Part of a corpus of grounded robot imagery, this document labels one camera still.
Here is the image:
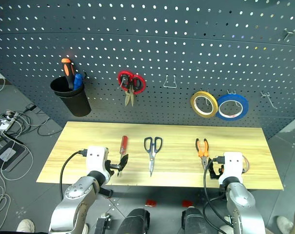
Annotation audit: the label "blue handled screwdriver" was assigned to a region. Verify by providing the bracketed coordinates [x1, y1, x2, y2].
[73, 73, 84, 91]

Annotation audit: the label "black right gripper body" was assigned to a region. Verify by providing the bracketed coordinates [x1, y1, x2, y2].
[213, 163, 224, 181]

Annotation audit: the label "dark rounded shape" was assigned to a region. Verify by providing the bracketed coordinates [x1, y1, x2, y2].
[118, 207, 152, 234]
[181, 205, 213, 234]

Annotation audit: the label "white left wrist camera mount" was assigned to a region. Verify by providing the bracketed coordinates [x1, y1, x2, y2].
[85, 145, 110, 178]

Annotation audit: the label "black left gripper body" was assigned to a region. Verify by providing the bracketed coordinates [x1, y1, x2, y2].
[104, 158, 121, 182]

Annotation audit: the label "coiled white cable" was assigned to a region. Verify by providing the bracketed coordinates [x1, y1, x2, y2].
[0, 186, 12, 230]

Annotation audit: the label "dark grey perforated pegboard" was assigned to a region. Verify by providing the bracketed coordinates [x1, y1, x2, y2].
[0, 0, 295, 140]

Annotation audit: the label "power strip with plugs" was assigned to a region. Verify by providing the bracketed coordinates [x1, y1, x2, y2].
[0, 109, 20, 120]

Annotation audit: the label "silver pegboard hook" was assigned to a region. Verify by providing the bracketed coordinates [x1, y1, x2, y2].
[200, 88, 211, 109]
[282, 27, 295, 44]
[260, 90, 277, 111]
[226, 89, 243, 108]

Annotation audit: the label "white power adapter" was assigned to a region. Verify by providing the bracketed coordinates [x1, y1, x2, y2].
[0, 121, 13, 132]

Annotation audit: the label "black handled scissors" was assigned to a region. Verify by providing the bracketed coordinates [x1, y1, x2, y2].
[143, 136, 163, 177]

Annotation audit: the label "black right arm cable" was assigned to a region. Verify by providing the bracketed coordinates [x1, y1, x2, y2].
[201, 156, 234, 234]

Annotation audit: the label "black cup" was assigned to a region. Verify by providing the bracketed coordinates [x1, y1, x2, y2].
[50, 76, 92, 117]

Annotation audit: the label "orange and black pliers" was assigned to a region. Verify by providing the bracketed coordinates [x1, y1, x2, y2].
[195, 138, 210, 171]

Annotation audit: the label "white shoe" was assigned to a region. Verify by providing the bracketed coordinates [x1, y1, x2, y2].
[276, 215, 295, 233]
[16, 218, 36, 234]

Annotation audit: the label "thin black cable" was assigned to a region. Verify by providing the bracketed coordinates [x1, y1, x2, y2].
[36, 116, 63, 137]

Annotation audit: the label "black table frame bracket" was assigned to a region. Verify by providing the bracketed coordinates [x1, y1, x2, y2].
[98, 187, 114, 199]

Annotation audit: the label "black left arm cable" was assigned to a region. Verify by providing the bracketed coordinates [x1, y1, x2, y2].
[59, 148, 88, 202]

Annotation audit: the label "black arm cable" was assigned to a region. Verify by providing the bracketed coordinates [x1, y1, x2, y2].
[201, 156, 234, 234]
[59, 148, 88, 202]

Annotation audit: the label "black flat box white label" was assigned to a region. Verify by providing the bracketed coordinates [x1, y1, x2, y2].
[0, 140, 30, 173]

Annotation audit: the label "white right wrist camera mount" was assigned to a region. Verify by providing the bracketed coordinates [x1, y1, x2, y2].
[217, 151, 244, 186]

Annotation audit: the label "orange and black screwdriver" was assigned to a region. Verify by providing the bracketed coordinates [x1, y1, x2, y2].
[61, 58, 75, 90]

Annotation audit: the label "yellow tape roll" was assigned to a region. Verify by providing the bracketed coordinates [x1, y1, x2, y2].
[190, 91, 219, 119]

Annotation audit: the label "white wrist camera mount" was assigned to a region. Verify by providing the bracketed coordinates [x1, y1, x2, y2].
[217, 151, 244, 186]
[85, 145, 110, 178]

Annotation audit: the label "silver wire loop hook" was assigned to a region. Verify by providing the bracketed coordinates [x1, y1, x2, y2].
[162, 74, 178, 89]

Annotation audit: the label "blue tape roll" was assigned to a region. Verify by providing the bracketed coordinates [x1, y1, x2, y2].
[216, 94, 249, 121]

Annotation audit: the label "red handled scissors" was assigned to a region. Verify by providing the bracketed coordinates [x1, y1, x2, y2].
[117, 70, 147, 107]

